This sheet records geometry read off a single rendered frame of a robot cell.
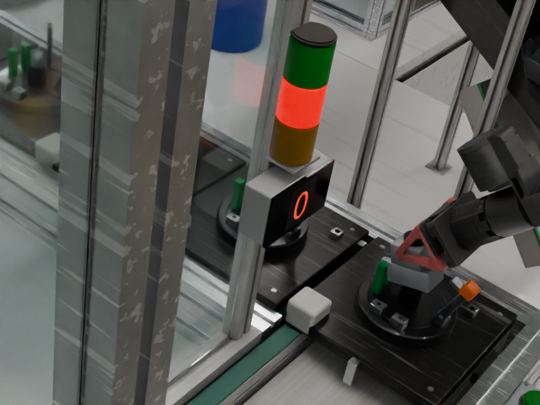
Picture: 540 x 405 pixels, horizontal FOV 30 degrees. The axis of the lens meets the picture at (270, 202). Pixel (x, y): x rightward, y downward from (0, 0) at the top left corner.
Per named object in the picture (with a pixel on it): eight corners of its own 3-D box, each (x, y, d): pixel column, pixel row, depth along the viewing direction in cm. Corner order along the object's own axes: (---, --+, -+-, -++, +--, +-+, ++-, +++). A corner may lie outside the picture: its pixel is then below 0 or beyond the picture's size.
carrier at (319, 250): (367, 240, 155) (384, 174, 148) (274, 315, 138) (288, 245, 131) (245, 171, 165) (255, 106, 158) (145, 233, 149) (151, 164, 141)
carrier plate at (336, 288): (514, 325, 144) (518, 313, 143) (432, 416, 128) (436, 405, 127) (375, 245, 154) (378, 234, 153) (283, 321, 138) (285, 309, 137)
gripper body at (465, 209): (421, 225, 125) (467, 208, 120) (460, 193, 132) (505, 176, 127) (446, 271, 126) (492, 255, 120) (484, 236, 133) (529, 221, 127)
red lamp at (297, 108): (329, 118, 112) (337, 80, 109) (302, 134, 109) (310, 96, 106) (292, 100, 114) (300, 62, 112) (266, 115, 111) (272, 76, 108)
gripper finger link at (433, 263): (376, 240, 131) (429, 221, 125) (404, 218, 136) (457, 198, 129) (401, 285, 132) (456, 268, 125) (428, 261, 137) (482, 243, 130)
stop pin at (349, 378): (355, 382, 134) (362, 361, 132) (350, 386, 133) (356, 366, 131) (346, 377, 135) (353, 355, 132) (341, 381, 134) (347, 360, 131)
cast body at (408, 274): (444, 279, 136) (444, 233, 133) (427, 293, 133) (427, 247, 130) (390, 263, 141) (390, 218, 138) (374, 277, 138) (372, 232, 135)
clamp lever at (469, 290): (451, 317, 137) (482, 288, 131) (443, 325, 135) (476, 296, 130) (431, 298, 137) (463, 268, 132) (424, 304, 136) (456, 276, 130)
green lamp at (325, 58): (337, 79, 109) (345, 39, 107) (310, 95, 106) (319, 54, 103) (300, 61, 111) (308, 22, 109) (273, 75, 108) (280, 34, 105)
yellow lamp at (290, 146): (321, 155, 115) (328, 119, 112) (295, 172, 112) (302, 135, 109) (285, 137, 117) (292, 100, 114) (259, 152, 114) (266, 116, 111)
